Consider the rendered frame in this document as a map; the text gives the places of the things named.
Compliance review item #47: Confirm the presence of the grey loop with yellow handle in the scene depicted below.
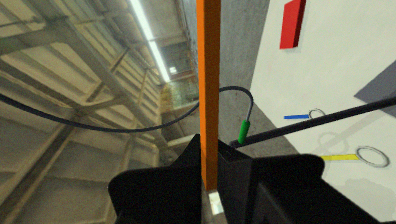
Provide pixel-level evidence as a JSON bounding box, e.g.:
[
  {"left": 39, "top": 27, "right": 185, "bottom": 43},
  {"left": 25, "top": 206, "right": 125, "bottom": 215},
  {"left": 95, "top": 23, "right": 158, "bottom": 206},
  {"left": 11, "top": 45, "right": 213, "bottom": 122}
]
[{"left": 320, "top": 146, "right": 390, "bottom": 168}]

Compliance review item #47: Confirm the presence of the orange handle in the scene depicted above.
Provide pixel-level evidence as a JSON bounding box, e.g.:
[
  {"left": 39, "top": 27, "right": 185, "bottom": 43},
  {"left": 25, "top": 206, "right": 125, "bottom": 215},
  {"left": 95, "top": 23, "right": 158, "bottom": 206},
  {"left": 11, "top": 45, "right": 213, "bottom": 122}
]
[{"left": 196, "top": 0, "right": 221, "bottom": 191}]

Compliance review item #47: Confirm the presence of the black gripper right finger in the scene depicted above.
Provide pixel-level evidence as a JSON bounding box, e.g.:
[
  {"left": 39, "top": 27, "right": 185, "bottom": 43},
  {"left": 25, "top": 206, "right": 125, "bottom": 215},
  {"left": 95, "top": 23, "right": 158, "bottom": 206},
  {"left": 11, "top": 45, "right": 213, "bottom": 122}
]
[{"left": 217, "top": 139, "right": 325, "bottom": 224}]

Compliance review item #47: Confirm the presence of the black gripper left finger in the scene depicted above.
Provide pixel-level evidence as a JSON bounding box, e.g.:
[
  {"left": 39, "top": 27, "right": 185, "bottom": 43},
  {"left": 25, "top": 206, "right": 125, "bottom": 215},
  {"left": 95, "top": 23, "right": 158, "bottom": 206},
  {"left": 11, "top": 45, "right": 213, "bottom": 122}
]
[{"left": 108, "top": 133, "right": 202, "bottom": 224}]

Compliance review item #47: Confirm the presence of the red flat bar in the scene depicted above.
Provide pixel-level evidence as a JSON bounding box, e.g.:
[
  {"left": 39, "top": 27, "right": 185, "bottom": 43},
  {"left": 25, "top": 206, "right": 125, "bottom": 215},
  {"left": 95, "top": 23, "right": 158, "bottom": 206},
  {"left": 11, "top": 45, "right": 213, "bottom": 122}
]
[{"left": 280, "top": 0, "right": 306, "bottom": 49}]

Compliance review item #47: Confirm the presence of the grey metal ring with blue handle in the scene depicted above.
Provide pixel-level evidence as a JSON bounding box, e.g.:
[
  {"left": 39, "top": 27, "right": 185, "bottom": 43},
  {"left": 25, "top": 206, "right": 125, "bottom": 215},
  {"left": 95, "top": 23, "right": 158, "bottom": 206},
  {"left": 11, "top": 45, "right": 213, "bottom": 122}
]
[{"left": 283, "top": 109, "right": 326, "bottom": 119}]

